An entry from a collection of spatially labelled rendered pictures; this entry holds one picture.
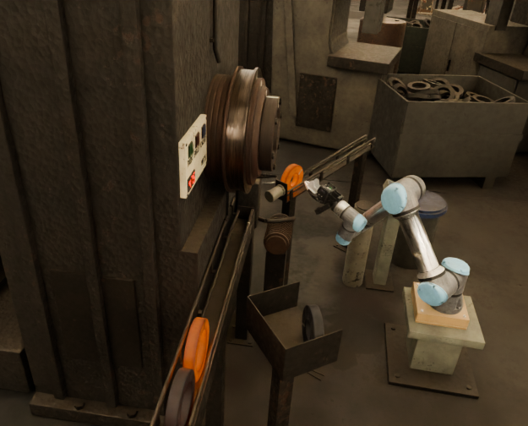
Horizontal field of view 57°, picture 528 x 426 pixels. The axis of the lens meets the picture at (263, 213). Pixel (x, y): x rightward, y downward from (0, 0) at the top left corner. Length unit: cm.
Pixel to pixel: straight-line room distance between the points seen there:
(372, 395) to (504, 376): 68
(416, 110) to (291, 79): 127
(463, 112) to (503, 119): 35
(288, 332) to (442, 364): 101
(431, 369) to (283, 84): 299
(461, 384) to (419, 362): 21
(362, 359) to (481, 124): 233
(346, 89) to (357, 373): 274
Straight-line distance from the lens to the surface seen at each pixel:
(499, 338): 291
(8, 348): 231
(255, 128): 170
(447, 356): 248
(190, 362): 142
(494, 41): 558
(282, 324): 173
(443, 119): 403
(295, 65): 459
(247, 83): 173
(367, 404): 235
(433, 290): 212
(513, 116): 431
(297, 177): 248
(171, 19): 133
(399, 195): 202
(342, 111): 456
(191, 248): 160
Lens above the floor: 178
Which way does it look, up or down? 30 degrees down
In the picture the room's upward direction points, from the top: 4 degrees clockwise
